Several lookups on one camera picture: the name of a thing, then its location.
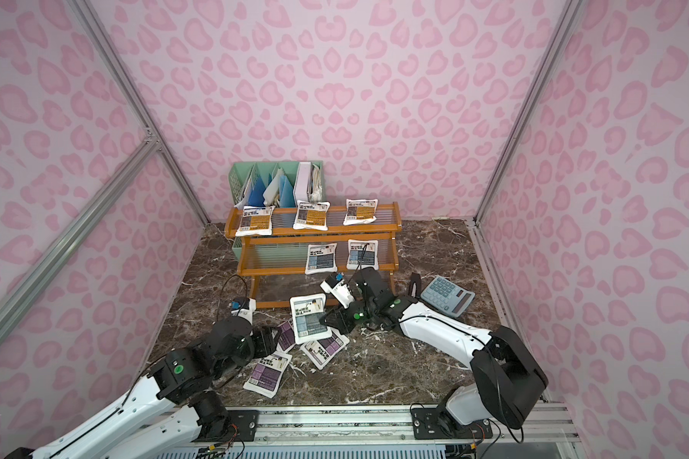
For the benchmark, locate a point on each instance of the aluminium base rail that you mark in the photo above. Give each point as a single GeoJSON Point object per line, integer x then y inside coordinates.
{"type": "Point", "coordinates": [349, 431]}

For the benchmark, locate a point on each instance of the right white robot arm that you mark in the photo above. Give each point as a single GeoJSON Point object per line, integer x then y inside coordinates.
{"type": "Point", "coordinates": [508, 381]}

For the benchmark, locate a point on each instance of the blue coffee bag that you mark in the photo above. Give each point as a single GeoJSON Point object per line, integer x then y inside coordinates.
{"type": "Point", "coordinates": [321, 258]}
{"type": "Point", "coordinates": [362, 254]}
{"type": "Point", "coordinates": [307, 312]}

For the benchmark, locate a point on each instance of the white book in organizer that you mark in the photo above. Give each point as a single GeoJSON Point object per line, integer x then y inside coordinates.
{"type": "Point", "coordinates": [302, 187]}

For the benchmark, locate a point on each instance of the purple coffee bag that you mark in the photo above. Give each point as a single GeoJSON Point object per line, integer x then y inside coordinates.
{"type": "Point", "coordinates": [267, 375]}
{"type": "Point", "coordinates": [286, 337]}
{"type": "Point", "coordinates": [322, 352]}

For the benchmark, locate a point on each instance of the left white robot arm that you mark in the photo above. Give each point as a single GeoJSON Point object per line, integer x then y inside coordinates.
{"type": "Point", "coordinates": [172, 403]}

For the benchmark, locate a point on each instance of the green desktop file organizer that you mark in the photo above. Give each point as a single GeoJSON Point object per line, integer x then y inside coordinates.
{"type": "Point", "coordinates": [263, 184]}

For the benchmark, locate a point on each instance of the yellow coffee bag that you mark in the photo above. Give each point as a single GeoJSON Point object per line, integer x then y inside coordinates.
{"type": "Point", "coordinates": [311, 216]}
{"type": "Point", "coordinates": [360, 211]}
{"type": "Point", "coordinates": [255, 221]}

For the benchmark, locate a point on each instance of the grey desk calculator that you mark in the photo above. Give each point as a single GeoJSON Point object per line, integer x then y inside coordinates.
{"type": "Point", "coordinates": [447, 297]}

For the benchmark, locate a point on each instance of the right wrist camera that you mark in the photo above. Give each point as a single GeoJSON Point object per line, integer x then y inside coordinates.
{"type": "Point", "coordinates": [335, 285]}

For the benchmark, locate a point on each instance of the black binder clip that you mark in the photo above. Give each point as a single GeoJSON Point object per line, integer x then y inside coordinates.
{"type": "Point", "coordinates": [415, 286]}

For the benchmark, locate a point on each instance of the blue coffee bag front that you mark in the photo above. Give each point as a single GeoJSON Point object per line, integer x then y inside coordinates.
{"type": "Point", "coordinates": [307, 312]}

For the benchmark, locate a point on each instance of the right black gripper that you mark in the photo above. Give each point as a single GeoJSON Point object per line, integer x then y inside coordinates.
{"type": "Point", "coordinates": [342, 316]}

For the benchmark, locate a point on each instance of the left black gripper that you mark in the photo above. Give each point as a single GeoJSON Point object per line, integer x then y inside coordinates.
{"type": "Point", "coordinates": [267, 340]}

